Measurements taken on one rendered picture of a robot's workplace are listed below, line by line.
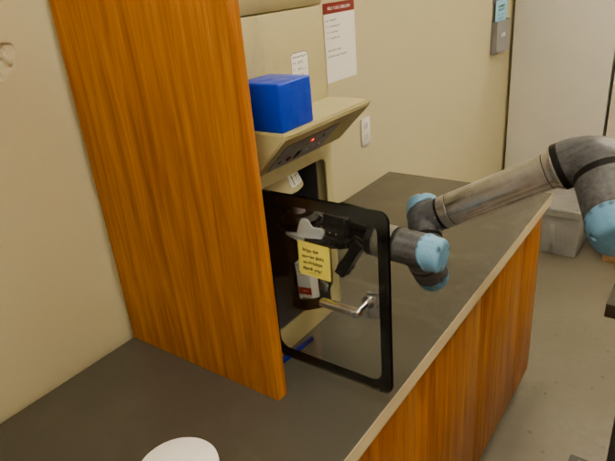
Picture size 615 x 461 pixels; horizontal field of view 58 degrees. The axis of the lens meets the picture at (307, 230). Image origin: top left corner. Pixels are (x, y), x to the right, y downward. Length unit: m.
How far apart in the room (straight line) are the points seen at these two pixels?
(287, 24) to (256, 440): 0.85
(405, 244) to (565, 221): 2.73
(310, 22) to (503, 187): 0.54
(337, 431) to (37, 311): 0.73
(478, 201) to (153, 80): 0.70
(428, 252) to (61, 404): 0.88
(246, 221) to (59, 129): 0.52
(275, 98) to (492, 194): 0.50
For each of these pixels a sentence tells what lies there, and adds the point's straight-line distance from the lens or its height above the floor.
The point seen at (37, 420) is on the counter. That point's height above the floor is 0.94.
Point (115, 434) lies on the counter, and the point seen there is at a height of 0.94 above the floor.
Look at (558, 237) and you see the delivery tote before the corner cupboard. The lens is 3.89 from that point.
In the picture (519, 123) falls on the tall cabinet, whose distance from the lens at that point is 4.17.
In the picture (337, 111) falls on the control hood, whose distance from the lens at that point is 1.19.
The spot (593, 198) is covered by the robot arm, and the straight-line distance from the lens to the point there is 1.12.
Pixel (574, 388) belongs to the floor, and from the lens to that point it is 2.86.
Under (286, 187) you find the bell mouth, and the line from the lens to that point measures 1.29.
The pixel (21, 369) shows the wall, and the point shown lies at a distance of 1.46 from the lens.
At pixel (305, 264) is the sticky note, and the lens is 1.12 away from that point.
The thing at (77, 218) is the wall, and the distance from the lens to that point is 1.43.
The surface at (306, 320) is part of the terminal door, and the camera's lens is 1.20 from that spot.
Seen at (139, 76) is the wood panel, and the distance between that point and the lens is 1.15.
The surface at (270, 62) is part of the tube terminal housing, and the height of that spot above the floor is 1.62.
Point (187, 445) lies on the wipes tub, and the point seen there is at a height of 1.09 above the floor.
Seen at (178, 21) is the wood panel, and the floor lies 1.72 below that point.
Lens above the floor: 1.77
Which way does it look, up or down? 24 degrees down
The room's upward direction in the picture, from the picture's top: 5 degrees counter-clockwise
